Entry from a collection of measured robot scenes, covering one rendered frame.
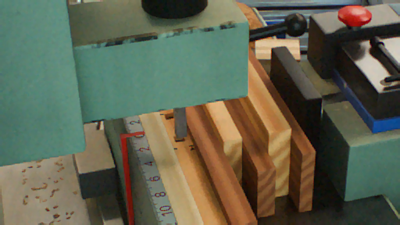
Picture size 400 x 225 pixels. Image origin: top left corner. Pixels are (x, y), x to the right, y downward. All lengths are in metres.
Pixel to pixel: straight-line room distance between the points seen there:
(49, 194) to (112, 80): 0.30
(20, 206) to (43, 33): 0.36
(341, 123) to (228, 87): 0.11
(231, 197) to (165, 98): 0.09
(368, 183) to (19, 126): 0.30
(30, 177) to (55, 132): 0.33
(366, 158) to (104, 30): 0.24
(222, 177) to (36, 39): 0.20
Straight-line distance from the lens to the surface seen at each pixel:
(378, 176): 0.71
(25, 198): 0.89
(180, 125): 0.69
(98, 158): 0.85
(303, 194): 0.69
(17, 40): 0.55
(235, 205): 0.63
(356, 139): 0.69
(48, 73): 0.57
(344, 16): 0.73
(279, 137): 0.67
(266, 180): 0.67
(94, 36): 0.61
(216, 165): 0.67
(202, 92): 0.64
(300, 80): 0.69
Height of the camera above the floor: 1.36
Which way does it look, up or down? 36 degrees down
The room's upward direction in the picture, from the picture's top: straight up
